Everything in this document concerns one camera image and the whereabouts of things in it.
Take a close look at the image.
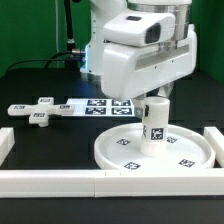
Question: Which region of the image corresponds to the white marker sheet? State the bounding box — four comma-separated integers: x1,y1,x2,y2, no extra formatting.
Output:
67,98,134,117

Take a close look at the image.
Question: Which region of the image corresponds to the white right fence bar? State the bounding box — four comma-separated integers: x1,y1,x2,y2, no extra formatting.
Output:
204,127,224,168

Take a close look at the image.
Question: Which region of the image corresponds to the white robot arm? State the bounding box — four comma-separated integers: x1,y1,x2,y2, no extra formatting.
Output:
81,0,197,118

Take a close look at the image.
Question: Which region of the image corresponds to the white round table top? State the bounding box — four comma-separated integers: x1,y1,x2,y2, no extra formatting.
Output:
94,123,215,171

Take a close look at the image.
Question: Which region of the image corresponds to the white left fence bar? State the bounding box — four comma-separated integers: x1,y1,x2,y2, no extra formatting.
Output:
0,128,15,166

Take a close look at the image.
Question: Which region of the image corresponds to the black vertical pole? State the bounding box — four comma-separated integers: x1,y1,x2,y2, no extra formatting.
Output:
63,0,78,71

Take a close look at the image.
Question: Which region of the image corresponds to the white front fence bar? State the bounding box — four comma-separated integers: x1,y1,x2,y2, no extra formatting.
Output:
0,168,224,198

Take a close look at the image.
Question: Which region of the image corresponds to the white cross-shaped table base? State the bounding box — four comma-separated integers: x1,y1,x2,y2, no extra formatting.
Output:
7,97,75,127

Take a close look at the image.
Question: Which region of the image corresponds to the black cable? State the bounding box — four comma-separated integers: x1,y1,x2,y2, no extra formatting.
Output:
6,48,88,76

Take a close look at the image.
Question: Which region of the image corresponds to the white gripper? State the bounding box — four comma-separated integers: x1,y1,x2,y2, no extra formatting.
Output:
101,24,197,118

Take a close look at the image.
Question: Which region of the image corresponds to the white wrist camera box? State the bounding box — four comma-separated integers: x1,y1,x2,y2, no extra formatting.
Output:
103,10,175,47

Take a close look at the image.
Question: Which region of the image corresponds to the white fence bar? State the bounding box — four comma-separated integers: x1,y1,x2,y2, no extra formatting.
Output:
204,127,224,168
0,128,15,166
0,168,224,198

